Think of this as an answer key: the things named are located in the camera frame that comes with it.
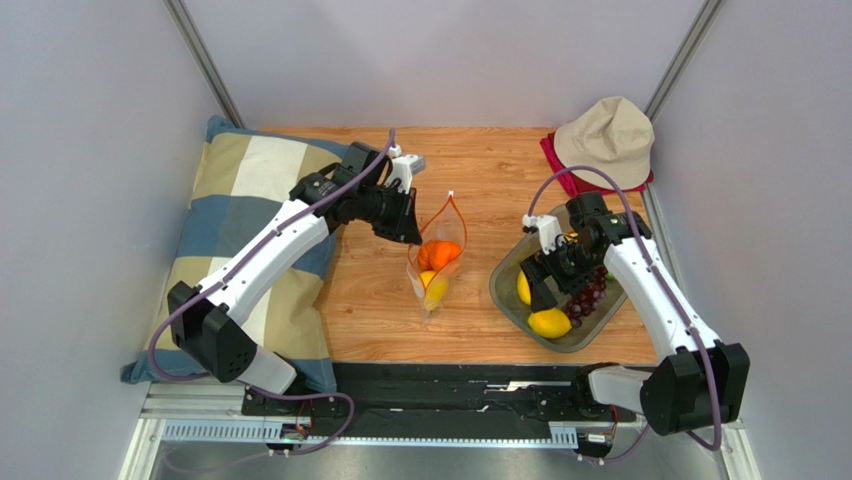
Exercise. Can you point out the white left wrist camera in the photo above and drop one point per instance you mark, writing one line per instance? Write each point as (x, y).
(403, 168)

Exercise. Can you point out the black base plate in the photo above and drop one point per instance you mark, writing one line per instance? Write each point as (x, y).
(446, 401)

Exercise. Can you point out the yellow pear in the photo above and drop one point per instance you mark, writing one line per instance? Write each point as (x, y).
(435, 287)

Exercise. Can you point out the left aluminium corner post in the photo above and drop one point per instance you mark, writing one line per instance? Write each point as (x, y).
(193, 39)

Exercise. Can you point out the yellow lemon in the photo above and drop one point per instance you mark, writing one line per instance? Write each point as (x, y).
(549, 324)

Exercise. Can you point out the aluminium front rail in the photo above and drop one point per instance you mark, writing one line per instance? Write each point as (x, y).
(196, 430)

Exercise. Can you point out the purple grape bunch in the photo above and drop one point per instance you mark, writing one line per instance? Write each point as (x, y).
(587, 301)

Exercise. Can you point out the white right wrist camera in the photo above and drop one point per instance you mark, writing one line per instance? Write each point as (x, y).
(548, 230)

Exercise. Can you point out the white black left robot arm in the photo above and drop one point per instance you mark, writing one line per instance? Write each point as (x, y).
(206, 320)

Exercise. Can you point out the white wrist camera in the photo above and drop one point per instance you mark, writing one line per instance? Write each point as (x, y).
(548, 230)
(403, 168)

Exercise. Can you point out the right aluminium corner post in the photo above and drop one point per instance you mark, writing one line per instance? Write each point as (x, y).
(694, 37)

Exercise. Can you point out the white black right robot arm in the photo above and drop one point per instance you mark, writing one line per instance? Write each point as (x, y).
(699, 381)

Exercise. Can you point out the grey plastic fruit tray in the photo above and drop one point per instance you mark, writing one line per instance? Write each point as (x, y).
(503, 294)

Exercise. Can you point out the beige bucket hat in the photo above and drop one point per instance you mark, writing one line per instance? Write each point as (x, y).
(611, 142)

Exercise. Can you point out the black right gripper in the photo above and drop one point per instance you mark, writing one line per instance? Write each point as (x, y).
(551, 267)

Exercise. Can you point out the aluminium corner post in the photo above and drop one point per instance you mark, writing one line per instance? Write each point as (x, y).
(694, 37)
(193, 39)

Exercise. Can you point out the orange mini pumpkin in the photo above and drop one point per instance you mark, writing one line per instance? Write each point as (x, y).
(423, 256)

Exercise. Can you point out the yellow banana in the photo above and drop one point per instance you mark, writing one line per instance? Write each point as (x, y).
(523, 289)

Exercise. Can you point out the clear orange zip top bag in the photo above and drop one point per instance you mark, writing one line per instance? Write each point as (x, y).
(447, 223)

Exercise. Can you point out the checked blue beige pillow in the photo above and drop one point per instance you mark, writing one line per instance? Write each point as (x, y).
(242, 181)

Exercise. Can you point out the orange tangerine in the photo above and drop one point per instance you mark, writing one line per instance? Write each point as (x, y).
(445, 253)

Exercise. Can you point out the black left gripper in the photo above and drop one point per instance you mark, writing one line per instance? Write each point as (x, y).
(405, 227)

